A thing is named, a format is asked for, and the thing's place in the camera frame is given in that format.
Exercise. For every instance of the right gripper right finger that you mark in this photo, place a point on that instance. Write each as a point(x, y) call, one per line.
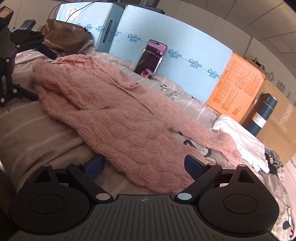
point(210, 177)

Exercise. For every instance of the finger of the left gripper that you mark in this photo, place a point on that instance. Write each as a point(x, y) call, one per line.
point(46, 51)
point(12, 90)

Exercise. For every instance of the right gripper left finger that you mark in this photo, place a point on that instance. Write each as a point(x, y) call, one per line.
point(74, 184)

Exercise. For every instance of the pink knitted sweater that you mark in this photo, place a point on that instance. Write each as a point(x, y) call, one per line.
point(125, 121)

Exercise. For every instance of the small black display device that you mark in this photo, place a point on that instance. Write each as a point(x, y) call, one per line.
point(28, 24)

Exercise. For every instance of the brown folded garment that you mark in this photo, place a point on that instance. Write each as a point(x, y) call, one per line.
point(65, 38)

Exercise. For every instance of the white striped folded cloth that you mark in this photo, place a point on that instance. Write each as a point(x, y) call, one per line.
point(250, 148)

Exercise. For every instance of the striped cartoon bed sheet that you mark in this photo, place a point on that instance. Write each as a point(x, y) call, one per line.
point(30, 138)

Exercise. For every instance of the small light blue box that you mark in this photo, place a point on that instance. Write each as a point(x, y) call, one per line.
point(101, 19)

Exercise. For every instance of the brown cardboard box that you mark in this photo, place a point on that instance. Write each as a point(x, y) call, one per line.
point(279, 131)

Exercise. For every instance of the dark blue thermos bottle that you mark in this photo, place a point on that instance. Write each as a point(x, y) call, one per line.
point(266, 106)

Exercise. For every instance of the smartphone leaning on box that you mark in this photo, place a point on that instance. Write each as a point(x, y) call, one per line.
point(150, 59)

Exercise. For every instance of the orange printed box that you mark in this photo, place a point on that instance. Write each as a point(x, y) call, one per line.
point(236, 88)

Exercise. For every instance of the large light blue box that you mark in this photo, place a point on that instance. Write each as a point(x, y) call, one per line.
point(193, 59)

